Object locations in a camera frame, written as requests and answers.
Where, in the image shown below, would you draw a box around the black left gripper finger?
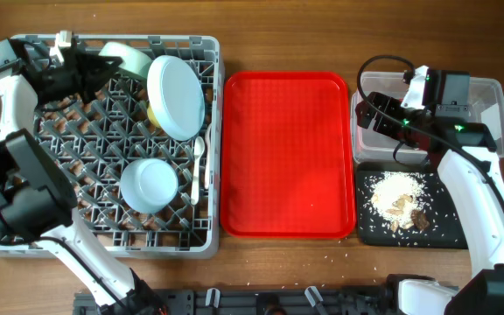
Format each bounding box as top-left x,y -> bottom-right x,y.
80,54 -> 123,76
80,74 -> 111,103

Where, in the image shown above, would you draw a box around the green bowl with food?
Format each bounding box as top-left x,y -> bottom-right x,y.
99,42 -> 152,81

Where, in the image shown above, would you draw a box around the yellow plastic cup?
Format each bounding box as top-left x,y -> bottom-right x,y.
146,103 -> 161,129

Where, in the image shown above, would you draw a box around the light blue plate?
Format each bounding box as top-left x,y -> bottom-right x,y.
147,55 -> 205,141

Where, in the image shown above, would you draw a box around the light blue bowl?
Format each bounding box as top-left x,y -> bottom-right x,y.
120,158 -> 179,214

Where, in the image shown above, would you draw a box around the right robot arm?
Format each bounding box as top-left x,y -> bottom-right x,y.
356,66 -> 504,314

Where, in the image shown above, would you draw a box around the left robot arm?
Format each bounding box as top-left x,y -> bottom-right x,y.
0,31 -> 168,314

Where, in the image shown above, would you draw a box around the grey dishwasher rack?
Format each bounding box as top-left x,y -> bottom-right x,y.
33,35 -> 225,259

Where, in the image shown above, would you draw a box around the pile of white rice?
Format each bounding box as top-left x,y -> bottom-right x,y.
367,171 -> 425,223

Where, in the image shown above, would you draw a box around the black plastic tray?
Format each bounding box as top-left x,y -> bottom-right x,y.
355,162 -> 467,249

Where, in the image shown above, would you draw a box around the clear plastic bin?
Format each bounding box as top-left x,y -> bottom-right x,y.
350,72 -> 504,165

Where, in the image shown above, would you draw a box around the brown food scraps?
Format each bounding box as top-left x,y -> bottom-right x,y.
385,194 -> 431,233

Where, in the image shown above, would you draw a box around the red plastic tray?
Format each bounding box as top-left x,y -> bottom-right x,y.
220,71 -> 356,239

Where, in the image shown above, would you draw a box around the white plastic spoon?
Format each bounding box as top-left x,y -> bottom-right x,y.
191,136 -> 206,206

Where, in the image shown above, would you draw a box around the white plastic fork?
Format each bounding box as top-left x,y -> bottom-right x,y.
204,123 -> 213,190

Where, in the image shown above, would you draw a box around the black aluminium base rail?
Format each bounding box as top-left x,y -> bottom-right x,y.
74,286 -> 393,315

